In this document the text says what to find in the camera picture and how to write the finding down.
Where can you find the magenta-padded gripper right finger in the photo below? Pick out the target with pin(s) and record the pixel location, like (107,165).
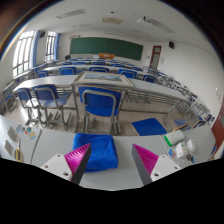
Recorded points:
(148,160)

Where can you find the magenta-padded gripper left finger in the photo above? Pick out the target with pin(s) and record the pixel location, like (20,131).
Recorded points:
(75,160)

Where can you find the blue towel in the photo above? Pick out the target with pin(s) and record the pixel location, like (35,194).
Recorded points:
(100,150)

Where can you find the blue chair seat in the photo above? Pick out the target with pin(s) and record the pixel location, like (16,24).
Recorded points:
(149,126)

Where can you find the white and green box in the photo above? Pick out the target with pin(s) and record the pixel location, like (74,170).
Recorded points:
(174,137)

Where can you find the small white box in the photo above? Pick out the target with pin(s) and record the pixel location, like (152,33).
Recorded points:
(191,146)
(181,150)

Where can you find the round blue sticker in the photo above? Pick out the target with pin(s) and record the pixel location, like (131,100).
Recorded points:
(19,128)

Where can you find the grey card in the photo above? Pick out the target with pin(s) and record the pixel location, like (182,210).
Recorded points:
(8,147)
(12,132)

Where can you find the long grey desk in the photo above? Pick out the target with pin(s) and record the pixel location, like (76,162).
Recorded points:
(60,80)

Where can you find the framed picture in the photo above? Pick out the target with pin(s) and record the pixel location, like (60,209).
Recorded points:
(103,78)

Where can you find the group of blue chairs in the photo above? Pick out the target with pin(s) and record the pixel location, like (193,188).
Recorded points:
(68,71)

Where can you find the brown wooden door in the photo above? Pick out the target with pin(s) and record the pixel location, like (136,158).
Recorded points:
(155,57)

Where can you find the green chalkboard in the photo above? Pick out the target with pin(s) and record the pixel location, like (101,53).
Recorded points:
(106,48)

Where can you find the narrow window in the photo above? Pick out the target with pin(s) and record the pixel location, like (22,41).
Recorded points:
(50,46)

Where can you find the large window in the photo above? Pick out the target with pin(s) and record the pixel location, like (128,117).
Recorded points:
(23,53)

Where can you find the long ceiling lamp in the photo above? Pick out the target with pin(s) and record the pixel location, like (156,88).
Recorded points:
(156,24)

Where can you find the ceiling air conditioner panel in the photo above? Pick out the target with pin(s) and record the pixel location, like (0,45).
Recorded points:
(112,20)

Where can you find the ceiling air vent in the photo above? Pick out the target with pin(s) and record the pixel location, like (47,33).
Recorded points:
(71,13)

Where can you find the blue chair with grey frame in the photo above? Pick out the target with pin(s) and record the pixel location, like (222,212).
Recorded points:
(48,95)
(24,95)
(100,103)

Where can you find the black wall speaker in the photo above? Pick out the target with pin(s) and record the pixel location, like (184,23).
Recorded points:
(171,45)

